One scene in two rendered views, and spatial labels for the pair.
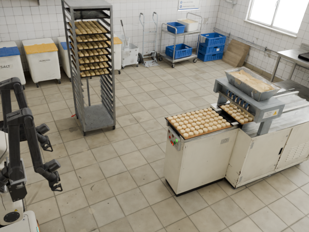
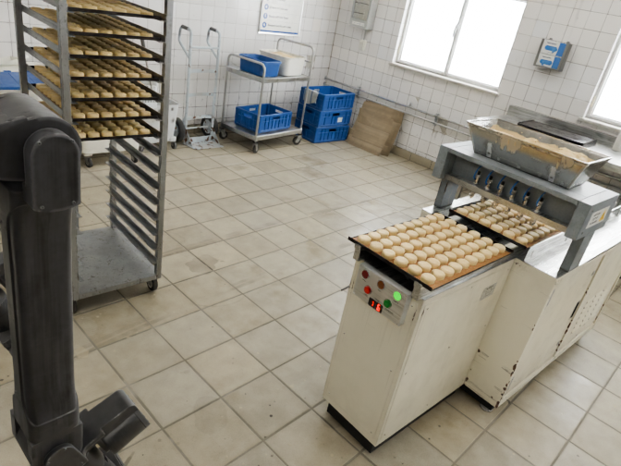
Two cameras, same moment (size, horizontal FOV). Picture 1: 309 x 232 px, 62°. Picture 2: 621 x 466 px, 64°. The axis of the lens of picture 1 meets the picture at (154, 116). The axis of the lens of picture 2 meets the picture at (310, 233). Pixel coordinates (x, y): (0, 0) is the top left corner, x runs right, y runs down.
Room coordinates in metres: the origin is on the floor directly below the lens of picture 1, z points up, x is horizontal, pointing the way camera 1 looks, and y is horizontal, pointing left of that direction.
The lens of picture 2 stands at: (0.70, 0.59, 1.76)
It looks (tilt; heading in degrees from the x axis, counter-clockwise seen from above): 26 degrees down; 341
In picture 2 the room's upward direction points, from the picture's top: 11 degrees clockwise
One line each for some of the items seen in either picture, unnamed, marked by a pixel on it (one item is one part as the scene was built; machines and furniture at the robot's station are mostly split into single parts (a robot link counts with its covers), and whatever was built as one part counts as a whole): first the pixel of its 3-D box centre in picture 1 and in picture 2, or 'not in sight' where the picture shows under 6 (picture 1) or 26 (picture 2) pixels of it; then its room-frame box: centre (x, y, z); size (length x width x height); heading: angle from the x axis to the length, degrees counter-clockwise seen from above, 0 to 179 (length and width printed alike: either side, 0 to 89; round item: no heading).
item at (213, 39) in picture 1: (211, 39); (327, 98); (6.72, -1.34, 0.50); 0.60 x 0.40 x 0.20; 124
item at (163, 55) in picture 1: (180, 39); (267, 92); (6.29, -0.49, 0.57); 0.85 x 0.58 x 1.13; 128
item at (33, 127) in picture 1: (33, 143); (41, 313); (1.17, 0.71, 1.40); 0.11 x 0.06 x 0.43; 32
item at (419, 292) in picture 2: (257, 118); (541, 236); (2.45, -1.15, 0.87); 2.01 x 0.03 x 0.07; 118
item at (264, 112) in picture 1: (243, 104); (512, 202); (2.53, -0.99, 1.01); 0.72 x 0.33 x 0.34; 28
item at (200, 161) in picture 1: (198, 153); (416, 330); (2.29, -0.54, 0.45); 0.70 x 0.34 x 0.90; 118
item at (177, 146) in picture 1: (174, 138); (381, 293); (2.12, -0.22, 0.77); 0.24 x 0.04 x 0.14; 28
